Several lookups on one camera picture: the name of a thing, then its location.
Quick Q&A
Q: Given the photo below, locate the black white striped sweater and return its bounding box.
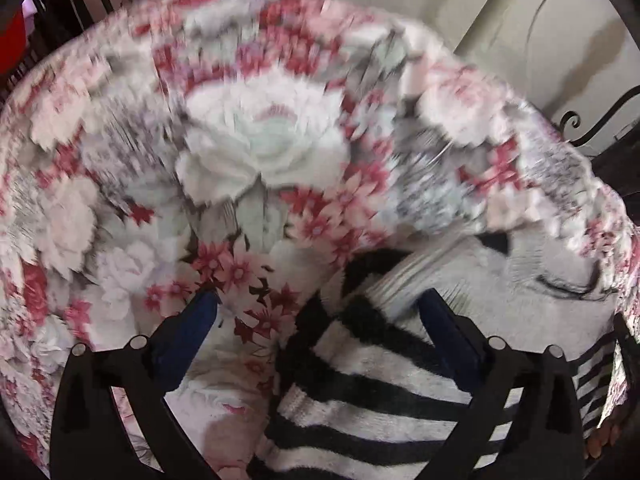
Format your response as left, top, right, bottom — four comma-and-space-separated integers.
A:
247, 228, 618, 479

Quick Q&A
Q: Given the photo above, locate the floral bed cover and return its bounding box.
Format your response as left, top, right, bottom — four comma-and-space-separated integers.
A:
1, 0, 639, 479

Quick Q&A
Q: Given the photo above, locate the white cable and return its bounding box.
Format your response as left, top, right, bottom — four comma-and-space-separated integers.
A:
524, 0, 576, 86

